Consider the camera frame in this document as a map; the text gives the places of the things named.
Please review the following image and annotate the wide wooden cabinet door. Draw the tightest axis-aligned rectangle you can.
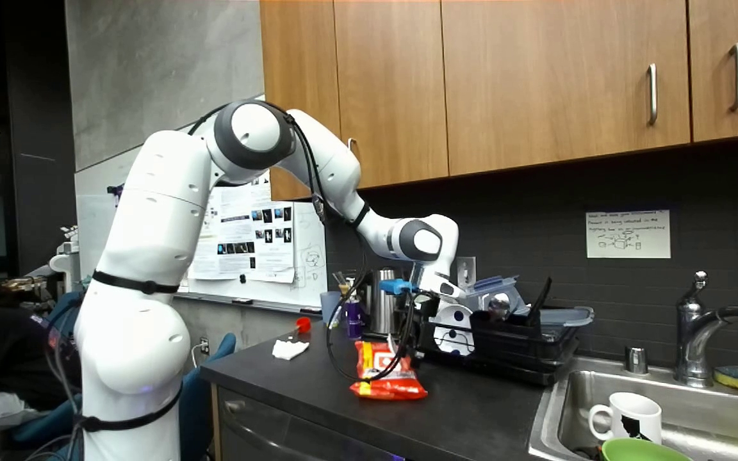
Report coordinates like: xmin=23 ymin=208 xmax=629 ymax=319
xmin=440 ymin=0 xmax=693 ymax=178

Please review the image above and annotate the whiteboard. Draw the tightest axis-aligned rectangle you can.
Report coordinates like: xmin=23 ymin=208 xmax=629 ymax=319
xmin=71 ymin=147 xmax=329 ymax=315

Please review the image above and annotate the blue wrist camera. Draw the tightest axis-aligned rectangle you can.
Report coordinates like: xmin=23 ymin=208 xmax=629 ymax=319
xmin=379 ymin=277 xmax=415 ymax=298

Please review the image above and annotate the green bowl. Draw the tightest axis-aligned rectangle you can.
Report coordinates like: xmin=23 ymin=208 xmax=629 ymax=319
xmin=596 ymin=437 xmax=692 ymax=461

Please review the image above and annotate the white paper with photos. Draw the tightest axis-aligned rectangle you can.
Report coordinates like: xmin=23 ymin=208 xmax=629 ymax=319
xmin=186 ymin=172 xmax=299 ymax=286

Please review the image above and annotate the narrow wooden cabinet door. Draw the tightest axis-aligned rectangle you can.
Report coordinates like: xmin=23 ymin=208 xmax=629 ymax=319
xmin=258 ymin=0 xmax=345 ymax=202

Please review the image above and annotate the dark base cabinet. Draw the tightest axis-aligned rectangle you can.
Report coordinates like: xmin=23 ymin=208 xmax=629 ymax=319
xmin=204 ymin=382 xmax=405 ymax=461

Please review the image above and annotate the white mug with black print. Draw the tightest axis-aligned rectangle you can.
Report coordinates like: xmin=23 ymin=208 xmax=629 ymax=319
xmin=586 ymin=391 xmax=665 ymax=448

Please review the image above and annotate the stainless steel sink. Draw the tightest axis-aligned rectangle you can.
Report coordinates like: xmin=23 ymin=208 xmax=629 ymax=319
xmin=528 ymin=355 xmax=738 ymax=461

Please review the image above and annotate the stainless steel kettle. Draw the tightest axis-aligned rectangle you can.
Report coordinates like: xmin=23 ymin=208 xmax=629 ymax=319
xmin=360 ymin=268 xmax=405 ymax=339

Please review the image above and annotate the black utensil handle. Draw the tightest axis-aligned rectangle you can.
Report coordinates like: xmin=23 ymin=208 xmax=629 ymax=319
xmin=532 ymin=277 xmax=556 ymax=315

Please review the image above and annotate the white paper wall note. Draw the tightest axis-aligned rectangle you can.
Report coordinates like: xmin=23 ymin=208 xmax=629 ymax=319
xmin=584 ymin=209 xmax=674 ymax=260

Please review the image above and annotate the blue plastic cup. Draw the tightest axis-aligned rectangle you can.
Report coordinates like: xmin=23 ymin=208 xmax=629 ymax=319
xmin=317 ymin=288 xmax=344 ymax=329

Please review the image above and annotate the small chrome sink fitting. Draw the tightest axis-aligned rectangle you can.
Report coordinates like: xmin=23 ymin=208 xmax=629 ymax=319
xmin=624 ymin=342 xmax=651 ymax=377

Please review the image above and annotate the clear container with blue lid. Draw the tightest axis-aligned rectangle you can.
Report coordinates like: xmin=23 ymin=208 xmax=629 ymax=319
xmin=455 ymin=273 xmax=529 ymax=319

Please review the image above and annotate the medium wooden cabinet door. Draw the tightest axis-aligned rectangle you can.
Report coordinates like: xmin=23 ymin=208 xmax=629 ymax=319
xmin=333 ymin=0 xmax=450 ymax=192

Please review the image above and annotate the blue plastic tray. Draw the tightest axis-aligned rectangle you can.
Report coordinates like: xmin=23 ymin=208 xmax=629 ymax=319
xmin=537 ymin=304 xmax=596 ymax=333

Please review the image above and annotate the purple bottle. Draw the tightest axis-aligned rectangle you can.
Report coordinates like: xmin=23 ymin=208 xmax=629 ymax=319
xmin=341 ymin=284 xmax=367 ymax=339

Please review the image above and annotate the wall power outlet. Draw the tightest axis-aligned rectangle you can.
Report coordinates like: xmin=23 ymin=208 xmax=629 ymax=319
xmin=455 ymin=254 xmax=478 ymax=288

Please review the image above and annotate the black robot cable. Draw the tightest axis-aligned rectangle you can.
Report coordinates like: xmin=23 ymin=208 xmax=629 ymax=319
xmin=186 ymin=99 xmax=417 ymax=384

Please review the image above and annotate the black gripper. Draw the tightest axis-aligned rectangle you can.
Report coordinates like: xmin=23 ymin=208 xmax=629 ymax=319
xmin=387 ymin=288 xmax=429 ymax=369

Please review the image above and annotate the black dish rack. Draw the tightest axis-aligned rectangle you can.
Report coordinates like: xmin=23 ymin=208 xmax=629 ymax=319
xmin=417 ymin=302 xmax=584 ymax=391

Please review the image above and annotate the white crumpled tissue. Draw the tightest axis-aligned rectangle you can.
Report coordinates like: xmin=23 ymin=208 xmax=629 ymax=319
xmin=269 ymin=338 xmax=313 ymax=364

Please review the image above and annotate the chrome faucet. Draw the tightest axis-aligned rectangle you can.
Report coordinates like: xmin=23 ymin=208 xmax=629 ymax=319
xmin=674 ymin=268 xmax=738 ymax=391

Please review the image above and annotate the white item with blue dots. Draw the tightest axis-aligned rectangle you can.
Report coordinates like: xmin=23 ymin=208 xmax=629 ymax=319
xmin=427 ymin=296 xmax=478 ymax=359

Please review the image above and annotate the orange wet wipes packet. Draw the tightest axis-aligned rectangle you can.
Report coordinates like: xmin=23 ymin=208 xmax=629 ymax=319
xmin=347 ymin=336 xmax=432 ymax=404

